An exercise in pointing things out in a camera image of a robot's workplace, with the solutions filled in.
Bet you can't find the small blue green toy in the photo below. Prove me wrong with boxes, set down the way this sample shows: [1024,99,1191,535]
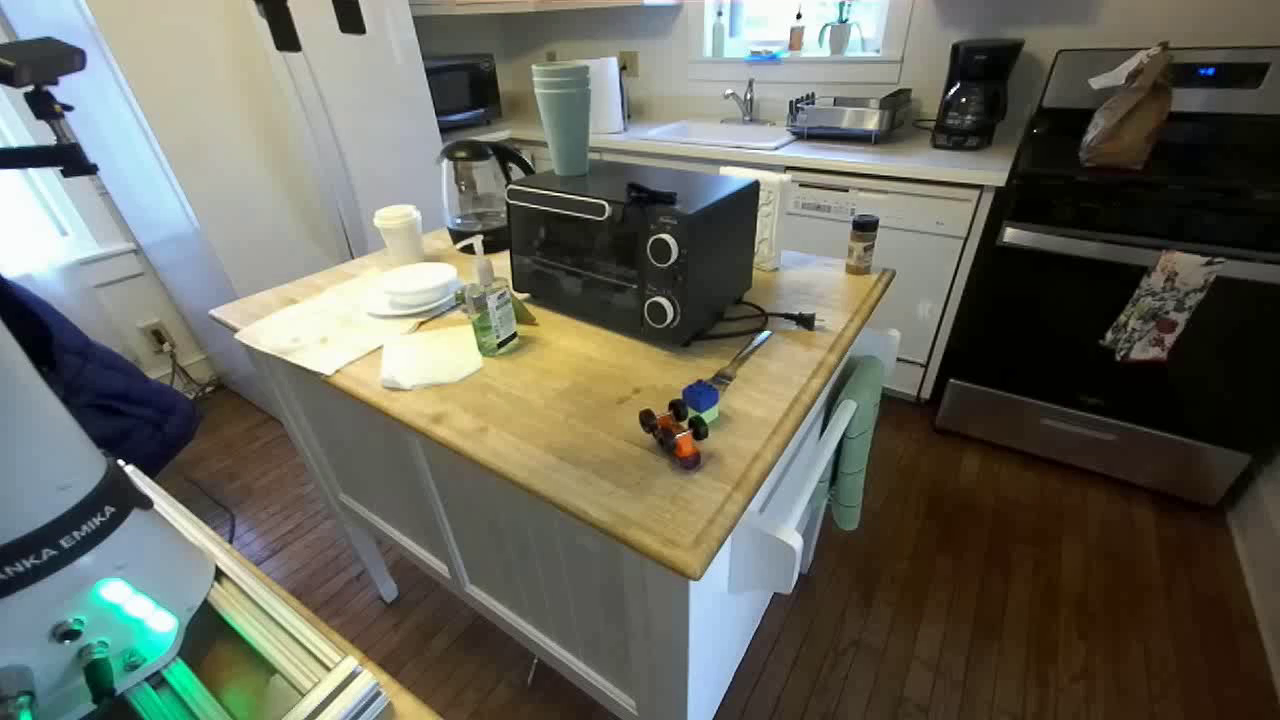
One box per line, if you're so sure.
[681,375,727,427]

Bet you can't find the silver fork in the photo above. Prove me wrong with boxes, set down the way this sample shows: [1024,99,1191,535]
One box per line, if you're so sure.
[710,324,777,392]

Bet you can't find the black toaster oven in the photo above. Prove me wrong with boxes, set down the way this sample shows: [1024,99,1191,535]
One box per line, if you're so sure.
[503,156,760,351]

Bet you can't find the folded white napkin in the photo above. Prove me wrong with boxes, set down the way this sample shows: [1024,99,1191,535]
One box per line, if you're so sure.
[378,319,488,398]

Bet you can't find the white island towel bar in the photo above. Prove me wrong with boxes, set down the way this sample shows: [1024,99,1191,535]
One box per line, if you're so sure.
[725,398,860,601]

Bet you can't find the white kitchen island wooden top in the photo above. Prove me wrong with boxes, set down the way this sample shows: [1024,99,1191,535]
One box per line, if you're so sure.
[208,229,899,720]

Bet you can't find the teal hanging towel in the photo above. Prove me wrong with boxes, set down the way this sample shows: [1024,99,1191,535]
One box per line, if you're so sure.
[820,351,889,535]

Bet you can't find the glass electric kettle black lid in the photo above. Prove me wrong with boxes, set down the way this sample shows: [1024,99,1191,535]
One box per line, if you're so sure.
[437,135,536,258]

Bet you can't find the white kitchen sink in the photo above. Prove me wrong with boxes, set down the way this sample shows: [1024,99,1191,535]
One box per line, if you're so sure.
[635,118,798,156]

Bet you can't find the white ceramic bowl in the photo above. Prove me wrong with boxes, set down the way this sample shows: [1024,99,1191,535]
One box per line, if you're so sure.
[378,262,462,310]

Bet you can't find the stack of white plates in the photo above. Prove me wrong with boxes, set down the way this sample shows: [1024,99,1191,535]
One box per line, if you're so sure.
[361,272,470,324]

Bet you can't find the spice jar black lid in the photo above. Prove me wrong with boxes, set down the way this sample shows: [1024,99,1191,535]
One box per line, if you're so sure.
[844,211,884,281]

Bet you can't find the white paper towel roll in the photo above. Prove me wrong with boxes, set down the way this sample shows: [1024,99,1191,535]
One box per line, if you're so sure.
[581,53,632,139]

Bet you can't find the white paper cup with lid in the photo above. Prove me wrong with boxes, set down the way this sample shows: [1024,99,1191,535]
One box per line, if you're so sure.
[370,201,429,268]

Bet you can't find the chrome sink faucet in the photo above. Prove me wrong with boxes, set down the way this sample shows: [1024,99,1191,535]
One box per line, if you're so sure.
[722,76,768,127]

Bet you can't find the white dishwasher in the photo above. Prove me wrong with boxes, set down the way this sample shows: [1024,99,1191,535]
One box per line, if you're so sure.
[777,170,995,401]

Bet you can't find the grey dish rack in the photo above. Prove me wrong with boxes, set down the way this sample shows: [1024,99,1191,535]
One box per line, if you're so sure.
[783,84,915,147]

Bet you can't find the large white paper towel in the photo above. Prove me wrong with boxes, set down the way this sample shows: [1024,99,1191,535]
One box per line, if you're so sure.
[233,272,417,380]

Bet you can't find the white counter cabinets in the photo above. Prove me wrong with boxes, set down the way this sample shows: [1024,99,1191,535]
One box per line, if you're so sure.
[457,118,1030,405]

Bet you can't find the kitchen window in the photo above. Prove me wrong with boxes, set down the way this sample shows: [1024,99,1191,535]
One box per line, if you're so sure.
[697,0,923,67]

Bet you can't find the green spray bottle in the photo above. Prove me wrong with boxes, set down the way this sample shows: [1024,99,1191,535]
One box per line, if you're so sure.
[818,0,857,61]

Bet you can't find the black coffee maker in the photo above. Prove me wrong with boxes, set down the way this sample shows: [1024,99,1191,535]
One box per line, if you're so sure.
[927,38,1030,154]

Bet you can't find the black steel kitchen stove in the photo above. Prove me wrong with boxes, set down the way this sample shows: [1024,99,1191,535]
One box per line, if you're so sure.
[932,44,1280,512]

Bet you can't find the floral dish towel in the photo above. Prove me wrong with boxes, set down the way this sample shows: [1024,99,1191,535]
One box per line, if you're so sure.
[1095,247,1220,370]

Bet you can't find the brown paper bag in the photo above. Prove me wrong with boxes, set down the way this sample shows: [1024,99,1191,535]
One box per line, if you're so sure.
[1076,38,1177,177]

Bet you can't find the dark blue jacket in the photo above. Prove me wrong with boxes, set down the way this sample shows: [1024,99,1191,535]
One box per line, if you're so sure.
[0,272,208,482]

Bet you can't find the black power cord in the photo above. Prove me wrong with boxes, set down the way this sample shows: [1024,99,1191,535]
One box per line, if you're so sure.
[694,295,820,348]

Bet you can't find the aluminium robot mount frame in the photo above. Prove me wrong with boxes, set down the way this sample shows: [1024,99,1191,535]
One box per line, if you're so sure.
[116,460,444,720]

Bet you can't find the black camera on tripod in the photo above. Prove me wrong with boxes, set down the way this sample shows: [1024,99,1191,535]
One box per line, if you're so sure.
[0,38,103,179]

